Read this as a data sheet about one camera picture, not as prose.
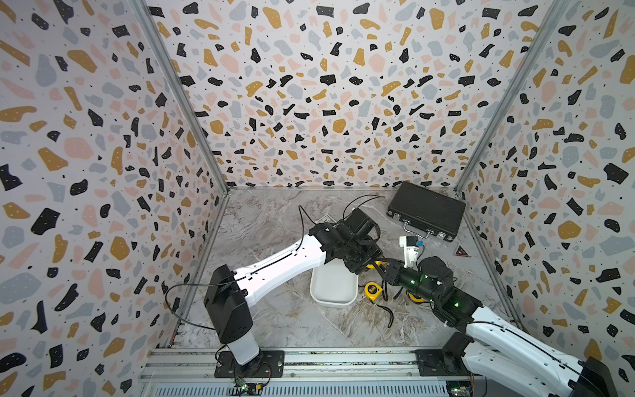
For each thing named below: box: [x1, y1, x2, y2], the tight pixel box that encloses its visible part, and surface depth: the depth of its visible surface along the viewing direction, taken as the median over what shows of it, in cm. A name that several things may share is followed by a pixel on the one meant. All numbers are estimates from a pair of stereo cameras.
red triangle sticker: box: [453, 244, 472, 258], surface depth 102 cm
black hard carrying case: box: [386, 181, 467, 243], surface depth 108 cm
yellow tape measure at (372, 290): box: [364, 281, 383, 302], surface depth 89 cm
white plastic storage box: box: [310, 258, 359, 307], surface depth 91 cm
